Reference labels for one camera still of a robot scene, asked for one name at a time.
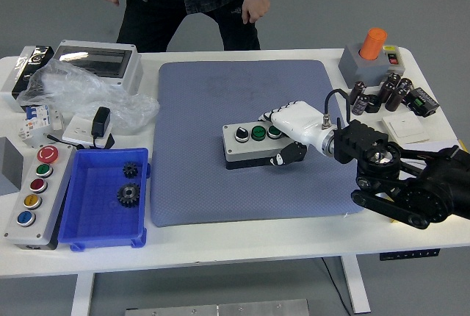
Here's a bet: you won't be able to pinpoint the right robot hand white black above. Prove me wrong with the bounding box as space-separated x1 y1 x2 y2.
256 101 333 167

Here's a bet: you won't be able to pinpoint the person's left hand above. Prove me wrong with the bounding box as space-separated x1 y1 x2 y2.
241 0 271 26

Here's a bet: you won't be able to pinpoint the four-button grey control box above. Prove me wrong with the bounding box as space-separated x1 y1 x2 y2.
222 120 294 170

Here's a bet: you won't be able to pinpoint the five-button grey control box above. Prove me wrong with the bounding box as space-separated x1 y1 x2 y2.
3 143 76 251

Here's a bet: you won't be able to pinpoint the person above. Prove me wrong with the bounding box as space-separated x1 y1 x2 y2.
93 0 279 53

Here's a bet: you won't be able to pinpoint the grey distribution box dark window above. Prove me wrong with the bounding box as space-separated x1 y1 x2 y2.
51 39 144 96

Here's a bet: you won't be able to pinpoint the grey square base block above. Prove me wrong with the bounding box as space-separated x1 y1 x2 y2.
338 43 392 87

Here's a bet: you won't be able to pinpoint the clear plastic bag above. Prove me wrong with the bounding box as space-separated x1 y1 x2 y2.
16 59 162 132

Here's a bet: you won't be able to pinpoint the orange cylinder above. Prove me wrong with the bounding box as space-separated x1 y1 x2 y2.
358 27 388 60

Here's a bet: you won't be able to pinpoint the black module green terminal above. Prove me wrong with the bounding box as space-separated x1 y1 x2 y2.
403 87 441 118

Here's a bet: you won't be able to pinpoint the grey-blue fabric mat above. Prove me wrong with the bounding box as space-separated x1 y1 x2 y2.
148 59 368 228

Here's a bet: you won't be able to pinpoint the black power adapter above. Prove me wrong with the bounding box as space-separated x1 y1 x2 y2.
90 106 112 140

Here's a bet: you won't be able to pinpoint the white box with mirror panel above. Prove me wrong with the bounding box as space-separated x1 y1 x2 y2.
0 44 55 113

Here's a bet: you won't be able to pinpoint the white circuit breaker blue lever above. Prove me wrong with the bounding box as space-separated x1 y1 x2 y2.
16 102 65 148

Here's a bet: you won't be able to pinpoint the black table control panel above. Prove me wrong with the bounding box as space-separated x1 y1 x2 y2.
379 248 441 261

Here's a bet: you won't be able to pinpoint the white table leg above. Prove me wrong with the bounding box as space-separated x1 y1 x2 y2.
340 256 372 314
70 273 95 316

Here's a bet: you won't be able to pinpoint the small black gear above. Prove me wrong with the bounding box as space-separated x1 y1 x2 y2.
122 162 140 179

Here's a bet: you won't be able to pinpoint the large black gear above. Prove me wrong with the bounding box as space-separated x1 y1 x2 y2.
116 182 142 207

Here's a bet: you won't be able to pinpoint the grey metal block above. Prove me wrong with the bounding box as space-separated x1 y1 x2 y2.
0 136 24 196

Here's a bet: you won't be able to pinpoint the grey metal floor plate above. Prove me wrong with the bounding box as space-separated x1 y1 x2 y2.
124 298 311 316

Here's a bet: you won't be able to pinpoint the blue plastic bin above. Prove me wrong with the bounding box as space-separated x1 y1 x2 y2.
57 147 152 252

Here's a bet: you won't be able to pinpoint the white wall switch plate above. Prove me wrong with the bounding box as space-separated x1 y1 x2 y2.
380 114 430 144

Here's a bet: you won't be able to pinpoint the white switch black red buttons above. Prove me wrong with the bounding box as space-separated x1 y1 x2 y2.
381 44 406 76

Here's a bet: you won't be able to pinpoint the white wall socket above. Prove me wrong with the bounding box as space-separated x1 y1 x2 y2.
61 114 115 150

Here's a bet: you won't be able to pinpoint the black adapter cord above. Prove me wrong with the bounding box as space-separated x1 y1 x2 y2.
46 132 87 150

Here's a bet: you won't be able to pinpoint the black cable under table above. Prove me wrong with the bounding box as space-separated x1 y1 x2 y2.
321 256 350 316

